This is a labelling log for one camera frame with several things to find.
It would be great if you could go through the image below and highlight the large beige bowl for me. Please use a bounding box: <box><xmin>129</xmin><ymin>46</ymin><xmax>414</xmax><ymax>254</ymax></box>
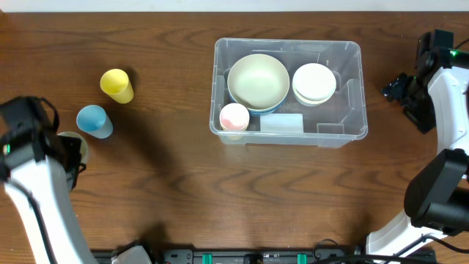
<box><xmin>226</xmin><ymin>54</ymin><xmax>290</xmax><ymax>109</ymax></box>

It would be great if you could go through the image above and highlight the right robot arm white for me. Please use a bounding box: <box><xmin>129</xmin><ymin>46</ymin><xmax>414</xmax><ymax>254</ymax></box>
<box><xmin>365</xmin><ymin>66</ymin><xmax>468</xmax><ymax>263</ymax></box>

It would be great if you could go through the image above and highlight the cream white cup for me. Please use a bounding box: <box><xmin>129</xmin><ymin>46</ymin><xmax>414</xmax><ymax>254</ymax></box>
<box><xmin>59</xmin><ymin>131</ymin><xmax>90</xmax><ymax>164</ymax></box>

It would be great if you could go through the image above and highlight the clear plastic storage bin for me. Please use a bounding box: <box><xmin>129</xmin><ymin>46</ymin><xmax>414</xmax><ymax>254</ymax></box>
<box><xmin>210</xmin><ymin>38</ymin><xmax>368</xmax><ymax>148</ymax></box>

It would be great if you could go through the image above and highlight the pink cup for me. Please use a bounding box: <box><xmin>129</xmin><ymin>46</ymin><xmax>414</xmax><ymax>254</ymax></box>
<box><xmin>219</xmin><ymin>103</ymin><xmax>250</xmax><ymax>131</ymax></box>

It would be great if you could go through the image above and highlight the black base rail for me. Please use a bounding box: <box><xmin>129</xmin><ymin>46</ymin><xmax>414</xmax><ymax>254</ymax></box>
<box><xmin>91</xmin><ymin>246</ymin><xmax>439</xmax><ymax>264</ymax></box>

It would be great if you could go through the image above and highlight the yellow cup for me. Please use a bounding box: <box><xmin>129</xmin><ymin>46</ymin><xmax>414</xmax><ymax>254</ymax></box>
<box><xmin>221</xmin><ymin>126</ymin><xmax>247</xmax><ymax>141</ymax></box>
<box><xmin>100</xmin><ymin>69</ymin><xmax>134</xmax><ymax>104</ymax></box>

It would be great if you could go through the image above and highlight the white bowl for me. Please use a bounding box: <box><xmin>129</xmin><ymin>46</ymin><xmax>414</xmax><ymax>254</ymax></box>
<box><xmin>292</xmin><ymin>63</ymin><xmax>336</xmax><ymax>101</ymax></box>

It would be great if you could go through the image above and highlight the yellow bowl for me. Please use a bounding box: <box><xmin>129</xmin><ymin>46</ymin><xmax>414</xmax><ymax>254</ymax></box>
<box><xmin>294</xmin><ymin>93</ymin><xmax>328</xmax><ymax>106</ymax></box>

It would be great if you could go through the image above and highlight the light blue cup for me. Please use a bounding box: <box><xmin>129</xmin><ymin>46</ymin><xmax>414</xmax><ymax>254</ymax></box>
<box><xmin>76</xmin><ymin>105</ymin><xmax>114</xmax><ymax>139</ymax></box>

